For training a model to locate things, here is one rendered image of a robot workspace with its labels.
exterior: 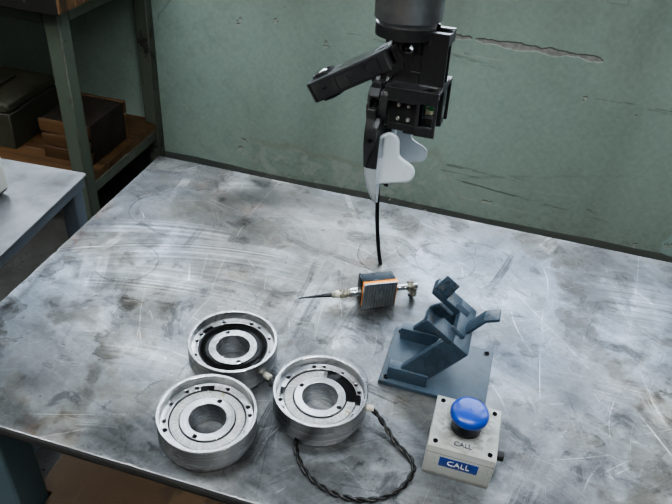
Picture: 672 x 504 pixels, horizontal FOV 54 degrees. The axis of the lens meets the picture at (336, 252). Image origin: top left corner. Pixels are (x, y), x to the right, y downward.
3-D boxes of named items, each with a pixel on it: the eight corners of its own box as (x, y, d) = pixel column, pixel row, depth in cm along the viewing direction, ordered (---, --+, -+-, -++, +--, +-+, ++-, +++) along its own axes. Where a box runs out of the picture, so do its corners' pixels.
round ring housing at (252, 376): (171, 365, 80) (168, 341, 77) (234, 322, 87) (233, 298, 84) (232, 411, 75) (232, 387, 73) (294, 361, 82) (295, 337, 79)
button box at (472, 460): (420, 471, 70) (428, 442, 67) (431, 420, 76) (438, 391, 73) (497, 493, 69) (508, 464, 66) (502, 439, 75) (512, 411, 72)
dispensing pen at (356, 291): (297, 279, 88) (416, 267, 92) (296, 303, 91) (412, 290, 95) (300, 289, 86) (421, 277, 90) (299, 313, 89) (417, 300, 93)
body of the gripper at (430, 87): (431, 146, 75) (445, 36, 68) (359, 132, 77) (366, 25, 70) (446, 123, 81) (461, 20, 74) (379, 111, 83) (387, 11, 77)
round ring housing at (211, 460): (259, 473, 69) (260, 448, 66) (155, 482, 67) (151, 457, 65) (254, 395, 77) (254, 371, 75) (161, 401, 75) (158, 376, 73)
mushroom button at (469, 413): (441, 448, 70) (449, 417, 67) (446, 420, 73) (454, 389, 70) (479, 459, 69) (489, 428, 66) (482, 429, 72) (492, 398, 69)
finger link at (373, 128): (372, 172, 77) (382, 95, 73) (359, 169, 77) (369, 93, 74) (383, 163, 81) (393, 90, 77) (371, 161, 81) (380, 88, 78)
